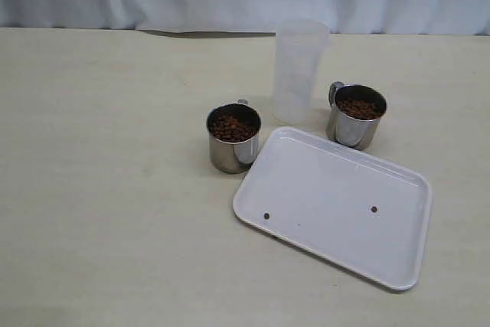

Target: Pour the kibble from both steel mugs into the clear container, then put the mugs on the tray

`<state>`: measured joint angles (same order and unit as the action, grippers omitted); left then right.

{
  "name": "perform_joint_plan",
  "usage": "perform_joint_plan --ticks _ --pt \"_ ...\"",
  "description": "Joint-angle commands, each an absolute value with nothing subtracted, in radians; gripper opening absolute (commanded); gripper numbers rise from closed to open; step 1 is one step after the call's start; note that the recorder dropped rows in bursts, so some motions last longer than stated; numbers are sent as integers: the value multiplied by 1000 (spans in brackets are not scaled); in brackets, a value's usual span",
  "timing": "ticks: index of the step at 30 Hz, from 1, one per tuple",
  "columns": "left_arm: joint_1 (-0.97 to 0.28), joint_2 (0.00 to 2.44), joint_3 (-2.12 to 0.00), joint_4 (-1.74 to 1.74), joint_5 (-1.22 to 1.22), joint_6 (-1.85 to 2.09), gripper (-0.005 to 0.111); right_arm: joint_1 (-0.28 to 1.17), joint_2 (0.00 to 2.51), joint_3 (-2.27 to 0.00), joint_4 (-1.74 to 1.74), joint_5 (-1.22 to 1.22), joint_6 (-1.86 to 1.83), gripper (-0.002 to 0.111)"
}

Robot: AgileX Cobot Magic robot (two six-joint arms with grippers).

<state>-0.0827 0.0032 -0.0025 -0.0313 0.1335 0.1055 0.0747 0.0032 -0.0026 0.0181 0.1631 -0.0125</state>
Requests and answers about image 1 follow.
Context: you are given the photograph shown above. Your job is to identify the steel cup with pellets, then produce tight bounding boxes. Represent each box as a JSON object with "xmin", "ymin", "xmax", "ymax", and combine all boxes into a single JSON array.
[
  {"xmin": 325, "ymin": 81, "xmax": 387, "ymax": 150},
  {"xmin": 206, "ymin": 100, "xmax": 262, "ymax": 174}
]

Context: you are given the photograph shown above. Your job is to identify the translucent plastic tall container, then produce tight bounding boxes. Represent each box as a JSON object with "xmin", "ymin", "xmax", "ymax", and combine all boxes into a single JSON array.
[{"xmin": 272, "ymin": 18, "xmax": 330, "ymax": 125}]

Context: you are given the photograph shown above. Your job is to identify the white rectangular plastic tray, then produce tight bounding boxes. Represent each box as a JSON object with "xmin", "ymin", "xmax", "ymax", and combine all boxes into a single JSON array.
[{"xmin": 232, "ymin": 127, "xmax": 433, "ymax": 291}]

